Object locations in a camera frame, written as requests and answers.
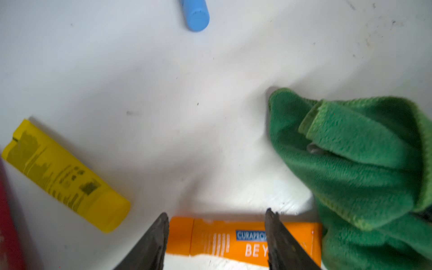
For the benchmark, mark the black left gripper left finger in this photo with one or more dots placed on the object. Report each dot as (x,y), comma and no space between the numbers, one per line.
(149,252)

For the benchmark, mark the orange toothpaste tube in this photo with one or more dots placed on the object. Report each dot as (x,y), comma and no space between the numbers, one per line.
(240,241)

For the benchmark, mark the yellow toothpaste tube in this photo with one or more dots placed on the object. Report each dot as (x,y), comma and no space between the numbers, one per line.
(65,178)

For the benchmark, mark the red pink toothpaste tube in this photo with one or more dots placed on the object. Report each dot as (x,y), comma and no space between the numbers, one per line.
(11,254)

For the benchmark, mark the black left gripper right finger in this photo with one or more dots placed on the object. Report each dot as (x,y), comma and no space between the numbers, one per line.
(284,252)

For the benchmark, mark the green cleaning cloth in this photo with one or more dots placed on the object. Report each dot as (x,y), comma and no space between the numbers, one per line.
(368,163)

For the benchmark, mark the blue toothpaste tube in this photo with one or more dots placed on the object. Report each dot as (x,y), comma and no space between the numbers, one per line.
(196,14)

